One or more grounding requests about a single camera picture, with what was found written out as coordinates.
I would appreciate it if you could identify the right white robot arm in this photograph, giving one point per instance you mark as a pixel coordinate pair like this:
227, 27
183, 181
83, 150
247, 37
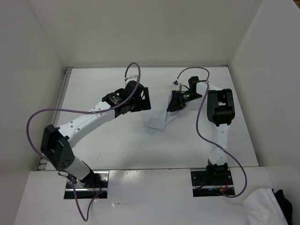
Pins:
220, 112

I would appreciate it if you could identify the black cloth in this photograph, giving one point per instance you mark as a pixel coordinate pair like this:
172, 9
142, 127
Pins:
285, 205

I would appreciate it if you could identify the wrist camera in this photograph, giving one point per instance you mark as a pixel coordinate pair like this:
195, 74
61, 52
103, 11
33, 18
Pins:
176, 86
131, 78

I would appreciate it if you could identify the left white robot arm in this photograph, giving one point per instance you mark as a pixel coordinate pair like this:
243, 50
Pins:
57, 142

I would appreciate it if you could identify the white skirt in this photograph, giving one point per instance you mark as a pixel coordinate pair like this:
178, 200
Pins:
157, 118

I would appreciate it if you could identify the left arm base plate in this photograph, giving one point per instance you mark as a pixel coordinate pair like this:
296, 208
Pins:
96, 188

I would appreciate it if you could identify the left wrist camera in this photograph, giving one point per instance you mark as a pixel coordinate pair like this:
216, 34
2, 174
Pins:
131, 78

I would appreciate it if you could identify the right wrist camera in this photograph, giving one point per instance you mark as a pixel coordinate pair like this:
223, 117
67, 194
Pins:
176, 86

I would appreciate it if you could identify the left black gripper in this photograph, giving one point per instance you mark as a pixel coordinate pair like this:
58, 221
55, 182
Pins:
144, 104

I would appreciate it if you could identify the white cloth pile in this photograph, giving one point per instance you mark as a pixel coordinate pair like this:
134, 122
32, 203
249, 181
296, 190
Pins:
262, 208

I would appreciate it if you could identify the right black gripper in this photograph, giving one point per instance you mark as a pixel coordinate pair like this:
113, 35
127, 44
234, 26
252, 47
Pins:
176, 102

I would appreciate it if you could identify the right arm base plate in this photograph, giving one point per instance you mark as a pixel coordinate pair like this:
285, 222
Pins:
204, 185

